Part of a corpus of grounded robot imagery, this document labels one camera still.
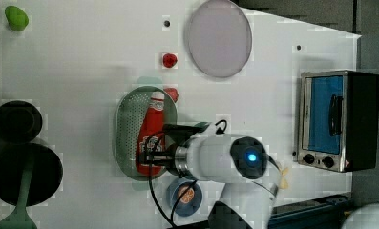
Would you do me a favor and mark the blue bowl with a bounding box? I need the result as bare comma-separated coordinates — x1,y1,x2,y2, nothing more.
166,178,202,217

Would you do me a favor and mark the red strawberry toy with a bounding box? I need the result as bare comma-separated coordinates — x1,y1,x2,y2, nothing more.
164,88,179,103
162,53,178,68

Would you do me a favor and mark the red plush ketchup bottle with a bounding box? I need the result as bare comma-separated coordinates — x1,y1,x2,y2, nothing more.
136,92,164,176

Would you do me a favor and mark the black cable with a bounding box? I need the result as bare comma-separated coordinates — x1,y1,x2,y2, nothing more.
143,119,228,227

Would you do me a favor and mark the small black pot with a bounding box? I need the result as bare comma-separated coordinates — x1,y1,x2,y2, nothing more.
0,100,43,144

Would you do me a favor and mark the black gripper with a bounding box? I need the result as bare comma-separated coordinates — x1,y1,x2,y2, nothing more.
138,123,210,169

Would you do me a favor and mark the grey-green oval strainer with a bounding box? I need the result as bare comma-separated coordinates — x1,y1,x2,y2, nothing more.
113,76,178,191

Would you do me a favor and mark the peeled banana toy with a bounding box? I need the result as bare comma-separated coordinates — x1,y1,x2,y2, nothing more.
279,168,288,189

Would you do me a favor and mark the red strawberry toy upper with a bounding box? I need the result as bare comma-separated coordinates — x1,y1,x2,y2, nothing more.
162,53,178,68

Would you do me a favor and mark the silver toaster oven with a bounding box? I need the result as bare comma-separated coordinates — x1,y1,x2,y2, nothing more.
297,70,379,173

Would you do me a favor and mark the green spatula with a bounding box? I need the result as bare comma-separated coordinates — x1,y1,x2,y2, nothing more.
0,156,37,229

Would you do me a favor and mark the orange slice toy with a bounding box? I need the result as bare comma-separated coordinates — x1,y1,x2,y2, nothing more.
177,185,195,204

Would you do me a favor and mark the large black pan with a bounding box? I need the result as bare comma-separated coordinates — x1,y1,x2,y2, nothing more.
0,143,63,206

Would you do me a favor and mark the lavender round plate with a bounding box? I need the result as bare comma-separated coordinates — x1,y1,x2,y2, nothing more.
186,0,252,77

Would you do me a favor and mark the red strawberry toy lower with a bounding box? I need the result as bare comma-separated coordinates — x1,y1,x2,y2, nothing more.
164,88,179,103

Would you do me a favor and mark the blue metal frame rail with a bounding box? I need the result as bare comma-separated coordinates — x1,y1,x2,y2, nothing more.
177,194,353,229

